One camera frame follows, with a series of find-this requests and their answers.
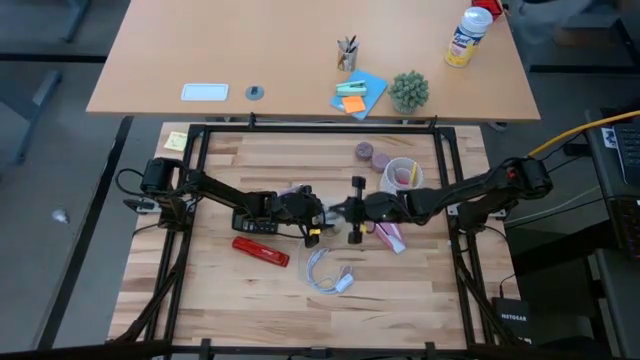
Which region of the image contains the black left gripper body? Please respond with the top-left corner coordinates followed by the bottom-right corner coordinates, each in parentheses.
top-left (272, 185), bottom-right (324, 247)

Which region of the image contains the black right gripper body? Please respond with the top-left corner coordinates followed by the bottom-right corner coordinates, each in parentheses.
top-left (348, 176), bottom-right (404, 245)

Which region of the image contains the white lightbulb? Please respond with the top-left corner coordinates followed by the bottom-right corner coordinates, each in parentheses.
top-left (322, 204), bottom-right (346, 230)

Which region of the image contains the white power cord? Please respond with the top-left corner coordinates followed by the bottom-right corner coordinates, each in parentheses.
top-left (298, 239), bottom-right (355, 295)

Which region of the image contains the white textured cup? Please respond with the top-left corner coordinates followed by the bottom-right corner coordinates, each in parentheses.
top-left (378, 157), bottom-right (425, 196)

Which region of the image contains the pink tube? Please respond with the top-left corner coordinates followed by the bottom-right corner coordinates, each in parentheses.
top-left (374, 222), bottom-right (409, 255)

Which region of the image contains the black calculator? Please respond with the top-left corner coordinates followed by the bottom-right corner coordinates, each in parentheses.
top-left (231, 212), bottom-right (280, 235)

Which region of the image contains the light purple round container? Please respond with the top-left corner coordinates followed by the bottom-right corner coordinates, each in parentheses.
top-left (370, 152), bottom-right (392, 174)

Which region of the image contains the red stapler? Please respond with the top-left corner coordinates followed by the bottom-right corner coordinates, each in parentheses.
top-left (231, 236), bottom-right (291, 268)

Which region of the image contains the orange sticky note pad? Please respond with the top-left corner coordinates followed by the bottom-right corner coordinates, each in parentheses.
top-left (341, 95), bottom-right (367, 115)

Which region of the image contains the mint green stapler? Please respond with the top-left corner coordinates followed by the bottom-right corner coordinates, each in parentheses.
top-left (335, 79), bottom-right (368, 98)

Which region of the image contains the potted green succulent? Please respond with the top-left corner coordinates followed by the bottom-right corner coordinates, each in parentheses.
top-left (388, 69), bottom-right (431, 115)

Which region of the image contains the blue notebook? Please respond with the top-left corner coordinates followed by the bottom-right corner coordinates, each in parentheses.
top-left (329, 69), bottom-right (389, 121)

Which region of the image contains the yellow sticky note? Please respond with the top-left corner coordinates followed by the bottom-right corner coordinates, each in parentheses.
top-left (163, 131), bottom-right (188, 153)

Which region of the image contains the pen cup with pencils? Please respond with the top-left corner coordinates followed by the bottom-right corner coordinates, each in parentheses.
top-left (336, 34), bottom-right (360, 73)

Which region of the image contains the white rectangular desk plate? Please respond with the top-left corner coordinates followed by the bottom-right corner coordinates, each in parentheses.
top-left (180, 82), bottom-right (230, 102)

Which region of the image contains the black network router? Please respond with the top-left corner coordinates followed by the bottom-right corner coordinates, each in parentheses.
top-left (490, 296), bottom-right (532, 346)

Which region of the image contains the tan wooden desk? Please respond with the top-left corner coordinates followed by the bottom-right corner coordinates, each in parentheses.
top-left (85, 0), bottom-right (541, 122)

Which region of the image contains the yellow wipes canister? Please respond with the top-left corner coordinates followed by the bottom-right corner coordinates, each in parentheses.
top-left (444, 6), bottom-right (494, 69)

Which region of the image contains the red object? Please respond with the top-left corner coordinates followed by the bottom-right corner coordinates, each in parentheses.
top-left (471, 0), bottom-right (504, 21)

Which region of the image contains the yellow cable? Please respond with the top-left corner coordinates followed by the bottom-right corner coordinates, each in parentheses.
top-left (527, 109), bottom-right (640, 159)

